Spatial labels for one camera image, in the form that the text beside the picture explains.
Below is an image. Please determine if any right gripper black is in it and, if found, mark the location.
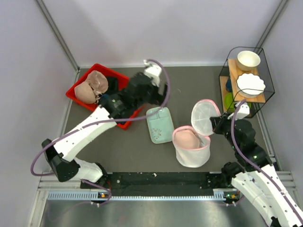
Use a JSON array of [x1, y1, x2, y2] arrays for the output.
[[210, 111, 241, 150]]

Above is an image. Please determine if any beige lace bra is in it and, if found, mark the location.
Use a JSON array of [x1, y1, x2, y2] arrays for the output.
[[74, 70, 108, 104]]

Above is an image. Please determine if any white mesh laundry bag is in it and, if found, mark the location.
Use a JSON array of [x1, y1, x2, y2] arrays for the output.
[[172, 99, 221, 168]]

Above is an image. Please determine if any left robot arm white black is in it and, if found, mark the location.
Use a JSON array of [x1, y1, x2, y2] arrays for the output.
[[42, 68, 168, 188]]

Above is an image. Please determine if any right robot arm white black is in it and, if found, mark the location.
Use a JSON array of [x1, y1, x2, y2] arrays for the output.
[[210, 114, 303, 227]]

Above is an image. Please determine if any black bra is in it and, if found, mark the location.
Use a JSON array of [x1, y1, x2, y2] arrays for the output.
[[105, 77, 119, 95]]

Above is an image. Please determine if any blue bra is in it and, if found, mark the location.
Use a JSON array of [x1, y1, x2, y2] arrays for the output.
[[100, 94, 110, 100]]

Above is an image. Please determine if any green plastic bowl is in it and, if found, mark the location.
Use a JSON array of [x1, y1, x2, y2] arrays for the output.
[[224, 92, 252, 113]]

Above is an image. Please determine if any light green ceramic tray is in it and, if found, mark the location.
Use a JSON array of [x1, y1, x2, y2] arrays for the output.
[[146, 107, 175, 144]]

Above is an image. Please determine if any white scalloped bowl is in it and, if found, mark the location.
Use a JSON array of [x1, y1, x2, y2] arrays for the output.
[[236, 73, 266, 98]]

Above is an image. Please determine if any dark blue cup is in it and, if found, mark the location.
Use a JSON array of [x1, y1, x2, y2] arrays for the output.
[[225, 78, 232, 92]]

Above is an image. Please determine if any red plastic bin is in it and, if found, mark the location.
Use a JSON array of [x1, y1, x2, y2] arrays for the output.
[[65, 63, 145, 131]]

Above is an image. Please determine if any white round bowl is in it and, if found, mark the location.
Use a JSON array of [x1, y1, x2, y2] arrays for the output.
[[236, 51, 261, 71]]

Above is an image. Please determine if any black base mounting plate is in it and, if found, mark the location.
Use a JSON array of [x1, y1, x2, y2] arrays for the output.
[[80, 171, 240, 197]]

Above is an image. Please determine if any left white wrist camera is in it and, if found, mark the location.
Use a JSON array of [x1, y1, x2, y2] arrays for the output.
[[143, 60, 162, 87]]

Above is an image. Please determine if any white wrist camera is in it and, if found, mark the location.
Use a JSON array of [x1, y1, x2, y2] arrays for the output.
[[143, 60, 162, 87], [227, 102, 250, 120]]

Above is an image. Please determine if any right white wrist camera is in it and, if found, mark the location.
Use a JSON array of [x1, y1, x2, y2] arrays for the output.
[[227, 102, 250, 120]]

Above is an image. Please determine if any black wire shelf rack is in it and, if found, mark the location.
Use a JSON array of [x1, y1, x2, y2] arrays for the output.
[[219, 46, 275, 118]]

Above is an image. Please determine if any grey slotted cable duct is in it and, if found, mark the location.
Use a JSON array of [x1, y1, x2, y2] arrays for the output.
[[47, 191, 240, 201]]

